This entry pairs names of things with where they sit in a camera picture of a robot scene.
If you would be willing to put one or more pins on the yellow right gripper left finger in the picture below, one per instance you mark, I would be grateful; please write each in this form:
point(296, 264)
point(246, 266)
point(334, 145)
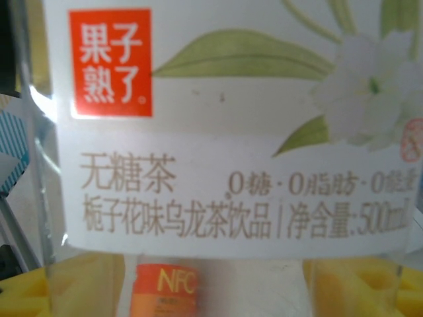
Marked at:
point(23, 297)

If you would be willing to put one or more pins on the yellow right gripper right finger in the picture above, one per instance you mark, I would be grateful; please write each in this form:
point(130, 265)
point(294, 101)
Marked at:
point(373, 290)

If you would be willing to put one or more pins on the orange label juice bottle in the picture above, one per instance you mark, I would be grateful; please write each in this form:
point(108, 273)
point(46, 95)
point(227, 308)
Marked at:
point(165, 290)

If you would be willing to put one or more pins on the white flower label tea bottle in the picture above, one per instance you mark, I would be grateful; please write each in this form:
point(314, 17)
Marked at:
point(198, 148)

